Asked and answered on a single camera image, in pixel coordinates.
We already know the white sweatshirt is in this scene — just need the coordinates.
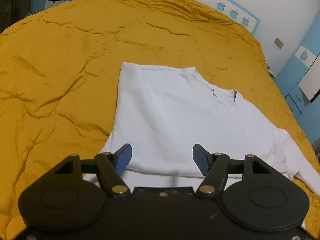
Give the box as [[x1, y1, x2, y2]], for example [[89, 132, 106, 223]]
[[82, 61, 320, 196]]

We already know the mustard yellow quilt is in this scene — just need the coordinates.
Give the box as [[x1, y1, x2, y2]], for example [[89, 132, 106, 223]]
[[1, 0, 319, 239]]

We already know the blue white wardrobe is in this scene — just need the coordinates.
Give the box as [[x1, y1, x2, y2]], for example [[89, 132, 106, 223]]
[[276, 17, 320, 144]]

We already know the blue desk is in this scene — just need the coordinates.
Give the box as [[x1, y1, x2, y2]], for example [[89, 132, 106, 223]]
[[1, 0, 31, 33]]

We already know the wall switch plate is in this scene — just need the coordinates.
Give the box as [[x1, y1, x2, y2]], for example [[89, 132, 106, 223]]
[[274, 38, 284, 49]]

